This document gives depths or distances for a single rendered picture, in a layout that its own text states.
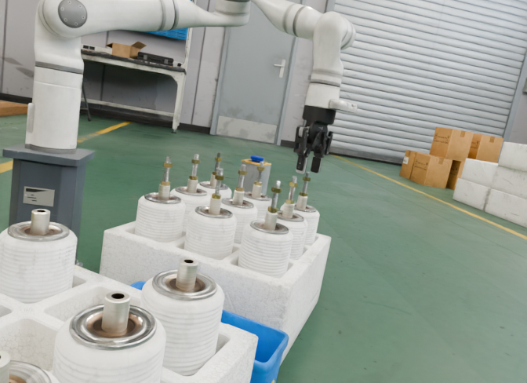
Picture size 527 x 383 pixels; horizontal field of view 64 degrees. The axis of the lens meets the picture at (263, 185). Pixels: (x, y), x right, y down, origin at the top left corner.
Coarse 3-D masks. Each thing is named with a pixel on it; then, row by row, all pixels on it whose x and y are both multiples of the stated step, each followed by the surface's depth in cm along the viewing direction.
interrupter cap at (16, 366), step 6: (12, 360) 31; (12, 366) 31; (18, 366) 31; (24, 366) 31; (30, 366) 31; (36, 366) 31; (12, 372) 30; (18, 372) 30; (24, 372) 30; (30, 372) 30; (36, 372) 31; (42, 372) 30; (12, 378) 30; (18, 378) 30; (24, 378) 30; (30, 378) 30; (36, 378) 30; (42, 378) 30; (48, 378) 30
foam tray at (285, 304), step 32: (128, 224) 89; (128, 256) 82; (160, 256) 80; (192, 256) 78; (320, 256) 97; (224, 288) 76; (256, 288) 73; (288, 288) 72; (320, 288) 109; (256, 320) 74; (288, 320) 77
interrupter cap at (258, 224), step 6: (252, 222) 80; (258, 222) 81; (276, 222) 83; (258, 228) 77; (264, 228) 78; (276, 228) 80; (282, 228) 80; (288, 228) 80; (276, 234) 76; (282, 234) 77
